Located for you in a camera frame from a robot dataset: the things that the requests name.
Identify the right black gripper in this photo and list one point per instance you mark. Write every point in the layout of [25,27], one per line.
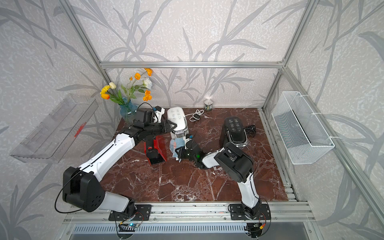
[181,152]

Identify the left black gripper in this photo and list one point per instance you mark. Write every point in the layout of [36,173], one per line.
[166,127]

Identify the blue pink patterned cloth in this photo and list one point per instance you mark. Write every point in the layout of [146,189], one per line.
[175,144]

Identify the white coffee machine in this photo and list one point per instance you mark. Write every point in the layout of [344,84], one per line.
[177,116]

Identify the black coffee machine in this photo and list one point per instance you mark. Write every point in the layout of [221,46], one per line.
[233,132]

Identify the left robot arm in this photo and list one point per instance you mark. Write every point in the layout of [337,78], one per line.
[81,185]

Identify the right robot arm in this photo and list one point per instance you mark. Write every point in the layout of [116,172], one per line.
[235,162]

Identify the red coffee machine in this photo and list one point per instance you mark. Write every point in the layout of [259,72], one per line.
[155,150]

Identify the blue glass vase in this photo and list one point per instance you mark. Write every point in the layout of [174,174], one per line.
[128,111]

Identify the tin can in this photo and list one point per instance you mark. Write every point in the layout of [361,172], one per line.
[208,105]

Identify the orange yellow artificial flowers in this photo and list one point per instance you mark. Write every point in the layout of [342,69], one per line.
[140,83]

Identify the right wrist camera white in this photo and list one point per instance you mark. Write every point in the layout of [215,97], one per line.
[188,138]

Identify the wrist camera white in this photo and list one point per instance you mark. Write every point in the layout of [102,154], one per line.
[188,138]
[153,115]

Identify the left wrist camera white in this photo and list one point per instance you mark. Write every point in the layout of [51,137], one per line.
[153,115]

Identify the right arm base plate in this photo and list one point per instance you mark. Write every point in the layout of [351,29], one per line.
[242,212]

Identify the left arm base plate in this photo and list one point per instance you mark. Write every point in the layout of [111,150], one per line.
[132,213]

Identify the aluminium front rail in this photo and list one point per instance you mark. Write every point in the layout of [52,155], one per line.
[201,212]

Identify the clear plastic wall shelf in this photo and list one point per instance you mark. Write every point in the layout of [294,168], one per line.
[52,138]

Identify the white wire mesh basket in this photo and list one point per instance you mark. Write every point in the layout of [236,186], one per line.
[303,135]

